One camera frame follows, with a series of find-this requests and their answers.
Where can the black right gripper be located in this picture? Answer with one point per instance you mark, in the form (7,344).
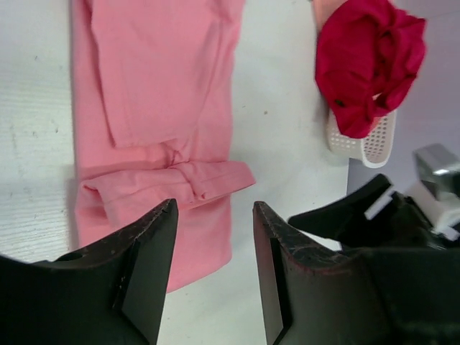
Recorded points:
(400,223)

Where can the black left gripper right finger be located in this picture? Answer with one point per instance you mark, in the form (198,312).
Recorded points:
(312,295)

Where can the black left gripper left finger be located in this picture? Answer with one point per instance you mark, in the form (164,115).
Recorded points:
(109,292)

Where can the pink t-shirt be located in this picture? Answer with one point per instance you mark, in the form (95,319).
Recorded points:
(153,121)

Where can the white plastic laundry basket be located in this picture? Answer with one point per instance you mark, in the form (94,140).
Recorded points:
(373,151)

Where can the red t-shirt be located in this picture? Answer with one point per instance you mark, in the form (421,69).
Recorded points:
(368,55)

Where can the peach orange t-shirt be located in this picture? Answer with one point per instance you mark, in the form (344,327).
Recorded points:
(323,9)

